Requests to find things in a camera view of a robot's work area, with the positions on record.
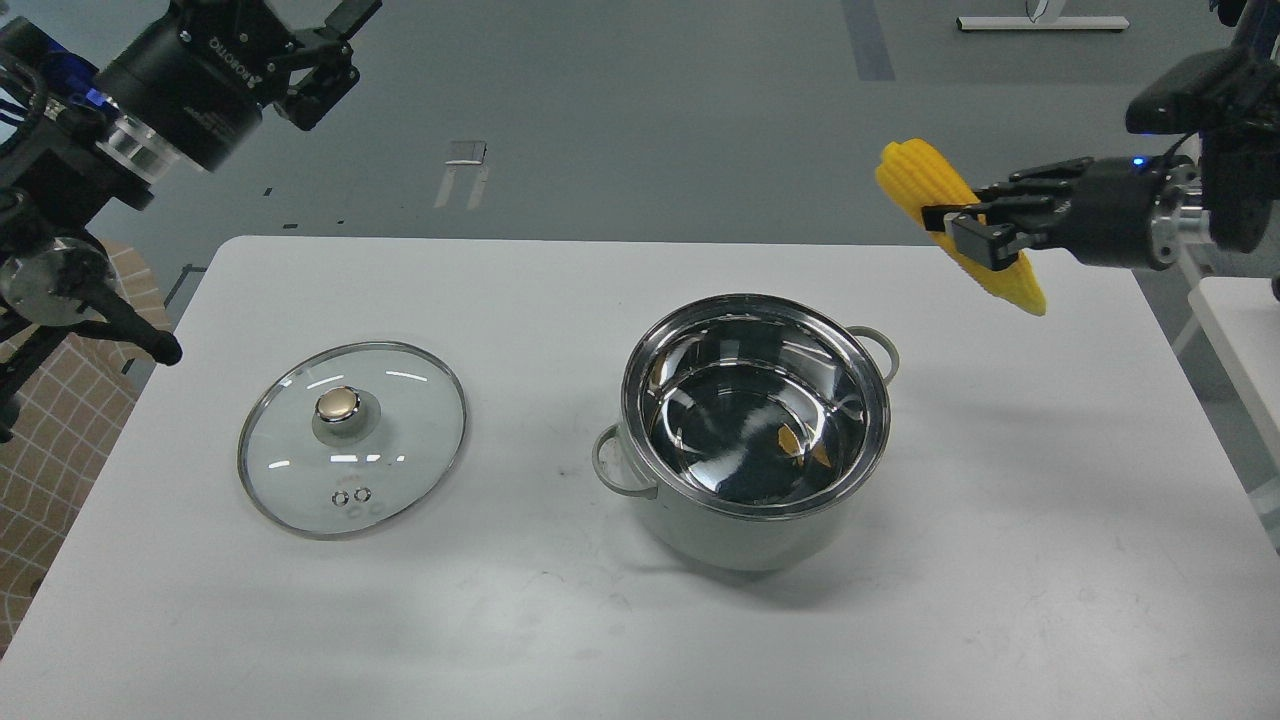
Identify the white desk leg base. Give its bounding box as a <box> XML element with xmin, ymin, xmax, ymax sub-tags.
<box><xmin>955</xmin><ymin>15</ymin><xmax>1130</xmax><ymax>33</ymax></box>

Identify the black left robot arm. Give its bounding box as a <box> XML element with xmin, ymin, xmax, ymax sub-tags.
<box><xmin>1</xmin><ymin>1</ymin><xmax>381</xmax><ymax>441</ymax></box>

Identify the glass pot lid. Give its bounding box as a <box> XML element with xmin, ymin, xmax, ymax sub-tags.
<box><xmin>236</xmin><ymin>340</ymin><xmax>468</xmax><ymax>541</ymax></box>

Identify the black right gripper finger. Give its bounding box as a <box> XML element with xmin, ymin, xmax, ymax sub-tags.
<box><xmin>920</xmin><ymin>200</ymin><xmax>1073</xmax><ymax>272</ymax></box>
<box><xmin>973</xmin><ymin>156</ymin><xmax>1096</xmax><ymax>206</ymax></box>

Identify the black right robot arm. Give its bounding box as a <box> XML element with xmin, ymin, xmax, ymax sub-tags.
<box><xmin>916</xmin><ymin>1</ymin><xmax>1279</xmax><ymax>272</ymax></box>

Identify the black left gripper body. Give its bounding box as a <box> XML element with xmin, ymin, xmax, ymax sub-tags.
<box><xmin>95</xmin><ymin>12</ymin><xmax>279</xmax><ymax>172</ymax></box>

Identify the grey steel cooking pot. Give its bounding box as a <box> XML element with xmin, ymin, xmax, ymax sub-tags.
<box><xmin>591</xmin><ymin>293</ymin><xmax>902</xmax><ymax>573</ymax></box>

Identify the beige checkered cloth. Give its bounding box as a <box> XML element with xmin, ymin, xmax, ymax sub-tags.
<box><xmin>0</xmin><ymin>240</ymin><xmax>172</xmax><ymax>656</ymax></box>

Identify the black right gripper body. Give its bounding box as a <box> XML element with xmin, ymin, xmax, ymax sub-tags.
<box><xmin>1062</xmin><ymin>158</ymin><xmax>1172</xmax><ymax>270</ymax></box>

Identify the yellow corn cob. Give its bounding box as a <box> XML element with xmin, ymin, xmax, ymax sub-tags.
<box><xmin>876</xmin><ymin>138</ymin><xmax>1048</xmax><ymax>316</ymax></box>

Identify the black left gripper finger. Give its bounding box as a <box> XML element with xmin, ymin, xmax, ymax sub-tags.
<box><xmin>265</xmin><ymin>1</ymin><xmax>383</xmax><ymax>131</ymax></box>
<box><xmin>165</xmin><ymin>1</ymin><xmax>301</xmax><ymax>51</ymax></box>

